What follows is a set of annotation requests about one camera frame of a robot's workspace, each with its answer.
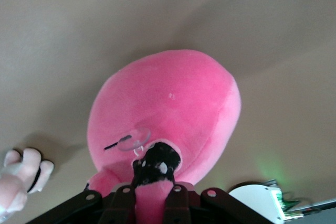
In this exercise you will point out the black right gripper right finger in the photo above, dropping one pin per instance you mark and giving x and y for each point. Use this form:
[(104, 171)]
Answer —
[(199, 208)]

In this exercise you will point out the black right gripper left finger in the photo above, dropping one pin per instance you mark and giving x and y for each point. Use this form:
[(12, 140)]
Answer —
[(105, 208)]

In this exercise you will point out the pale pink plush puppy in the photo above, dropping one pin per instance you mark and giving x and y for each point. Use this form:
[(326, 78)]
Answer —
[(29, 161)]

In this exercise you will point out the round hot pink plush toy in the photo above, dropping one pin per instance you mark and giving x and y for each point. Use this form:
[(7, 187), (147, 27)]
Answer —
[(168, 98)]

